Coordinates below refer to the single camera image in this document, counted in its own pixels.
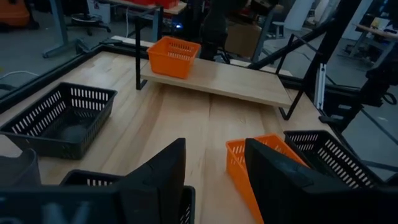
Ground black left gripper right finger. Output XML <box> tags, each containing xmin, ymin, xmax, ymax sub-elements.
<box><xmin>244</xmin><ymin>138</ymin><xmax>353</xmax><ymax>224</ymax></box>

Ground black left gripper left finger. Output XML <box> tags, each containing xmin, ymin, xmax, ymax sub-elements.
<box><xmin>119</xmin><ymin>138</ymin><xmax>187</xmax><ymax>224</ymax></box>

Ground orange perforated plastic basket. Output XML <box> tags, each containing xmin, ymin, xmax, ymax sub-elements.
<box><xmin>146</xmin><ymin>35</ymin><xmax>201</xmax><ymax>80</ymax></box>
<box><xmin>226</xmin><ymin>133</ymin><xmax>309</xmax><ymax>224</ymax></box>

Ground black perforated plastic basket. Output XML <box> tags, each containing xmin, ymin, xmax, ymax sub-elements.
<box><xmin>60</xmin><ymin>169</ymin><xmax>196</xmax><ymax>224</ymax></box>
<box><xmin>0</xmin><ymin>82</ymin><xmax>118</xmax><ymax>161</ymax></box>
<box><xmin>284</xmin><ymin>129</ymin><xmax>388</xmax><ymax>190</ymax></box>

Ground grey translucent plastic bin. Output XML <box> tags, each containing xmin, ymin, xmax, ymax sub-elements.
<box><xmin>0</xmin><ymin>148</ymin><xmax>41</xmax><ymax>187</ymax></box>

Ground brown cardboard box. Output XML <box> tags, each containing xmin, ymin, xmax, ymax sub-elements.
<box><xmin>224</xmin><ymin>23</ymin><xmax>262</xmax><ymax>59</ymax></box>

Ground red storage bins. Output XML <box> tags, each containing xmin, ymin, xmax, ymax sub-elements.
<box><xmin>124</xmin><ymin>0</ymin><xmax>180</xmax><ymax>9</ymax></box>

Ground grey metal desk leg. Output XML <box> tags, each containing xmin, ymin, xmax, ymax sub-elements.
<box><xmin>42</xmin><ymin>0</ymin><xmax>91</xmax><ymax>59</ymax></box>

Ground large orange object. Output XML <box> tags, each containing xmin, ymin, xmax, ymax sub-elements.
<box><xmin>0</xmin><ymin>0</ymin><xmax>31</xmax><ymax>27</ymax></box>

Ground silver aluminium bracket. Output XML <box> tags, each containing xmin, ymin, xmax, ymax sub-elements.
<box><xmin>313</xmin><ymin>63</ymin><xmax>327</xmax><ymax>110</ymax></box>

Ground wooden shelf with black frame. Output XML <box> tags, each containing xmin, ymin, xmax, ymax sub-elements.
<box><xmin>135</xmin><ymin>12</ymin><xmax>304</xmax><ymax>121</ymax></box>

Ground black aluminium rig frame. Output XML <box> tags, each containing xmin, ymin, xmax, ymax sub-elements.
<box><xmin>0</xmin><ymin>0</ymin><xmax>398</xmax><ymax>131</ymax></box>

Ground white floor cable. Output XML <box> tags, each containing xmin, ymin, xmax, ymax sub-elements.
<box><xmin>0</xmin><ymin>70</ymin><xmax>40</xmax><ymax>80</ymax></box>

